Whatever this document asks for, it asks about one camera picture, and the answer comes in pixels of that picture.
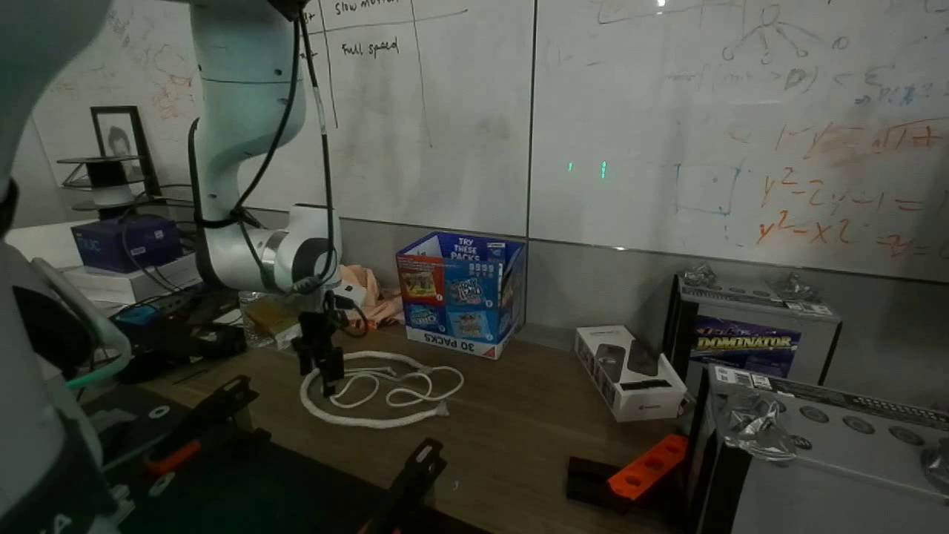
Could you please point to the whiteboard panel with orange formulas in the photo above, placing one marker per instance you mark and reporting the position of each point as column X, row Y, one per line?
column 691, row 121

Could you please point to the white product box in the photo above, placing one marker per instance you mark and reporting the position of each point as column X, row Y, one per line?
column 632, row 397

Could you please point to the orange plastic block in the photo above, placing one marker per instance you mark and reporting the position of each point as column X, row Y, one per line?
column 648, row 469

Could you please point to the black electronics case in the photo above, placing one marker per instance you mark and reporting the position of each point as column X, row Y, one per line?
column 178, row 327

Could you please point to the dark blue box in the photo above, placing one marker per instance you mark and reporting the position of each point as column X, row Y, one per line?
column 122, row 243

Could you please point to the black picture frame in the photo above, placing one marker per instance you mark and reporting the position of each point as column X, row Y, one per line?
column 122, row 143

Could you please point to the grey battery with Dominator label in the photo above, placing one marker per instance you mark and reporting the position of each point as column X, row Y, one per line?
column 752, row 343

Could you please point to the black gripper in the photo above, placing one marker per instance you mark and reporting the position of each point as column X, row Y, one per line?
column 319, row 327

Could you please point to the white flat box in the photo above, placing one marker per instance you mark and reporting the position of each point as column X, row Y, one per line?
column 91, row 284

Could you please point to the grey battery with foil terminals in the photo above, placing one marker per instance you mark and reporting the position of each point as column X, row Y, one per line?
column 831, row 475

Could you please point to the pink cloth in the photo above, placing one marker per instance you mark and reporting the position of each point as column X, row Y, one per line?
column 381, row 299

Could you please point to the black desk stand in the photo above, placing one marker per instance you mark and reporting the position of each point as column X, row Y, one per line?
column 105, row 183

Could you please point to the blue snack cardboard box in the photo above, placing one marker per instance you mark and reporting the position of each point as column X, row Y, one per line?
column 463, row 299

